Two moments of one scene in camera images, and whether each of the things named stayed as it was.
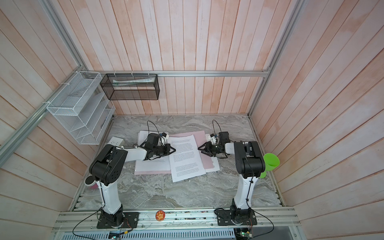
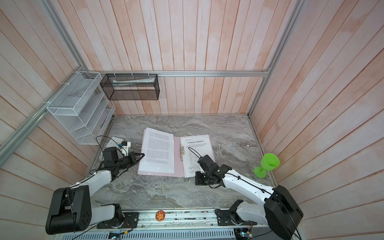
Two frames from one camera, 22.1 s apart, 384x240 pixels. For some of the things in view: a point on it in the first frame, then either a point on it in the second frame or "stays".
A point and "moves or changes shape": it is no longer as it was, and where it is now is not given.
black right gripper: [208, 148] -> [198, 179]
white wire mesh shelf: [82, 108] stays
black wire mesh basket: [131, 86] stays
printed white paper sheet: [186, 162] moves or changes shape
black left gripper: [168, 147] -> [134, 160]
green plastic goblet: [271, 162] stays
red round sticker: [160, 215] stays
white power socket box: [116, 141] stays
